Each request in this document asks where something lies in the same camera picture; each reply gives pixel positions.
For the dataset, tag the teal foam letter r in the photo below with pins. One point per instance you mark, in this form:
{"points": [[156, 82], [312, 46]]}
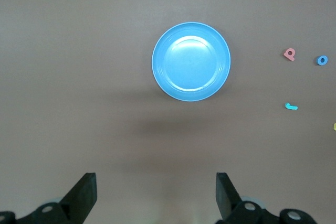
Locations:
{"points": [[291, 107]]}

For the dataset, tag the pink foam letter p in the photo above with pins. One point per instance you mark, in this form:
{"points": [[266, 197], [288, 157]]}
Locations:
{"points": [[288, 55]]}

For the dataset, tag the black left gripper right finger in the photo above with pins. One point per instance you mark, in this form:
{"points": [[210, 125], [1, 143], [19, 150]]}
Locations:
{"points": [[231, 205]]}

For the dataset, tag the blue foam letter o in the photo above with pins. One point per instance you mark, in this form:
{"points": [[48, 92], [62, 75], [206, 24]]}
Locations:
{"points": [[319, 61]]}

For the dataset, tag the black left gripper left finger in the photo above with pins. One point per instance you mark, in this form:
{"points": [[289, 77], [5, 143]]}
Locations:
{"points": [[78, 203]]}

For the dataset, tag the blue plate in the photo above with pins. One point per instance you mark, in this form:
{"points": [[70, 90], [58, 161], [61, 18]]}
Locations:
{"points": [[191, 61]]}

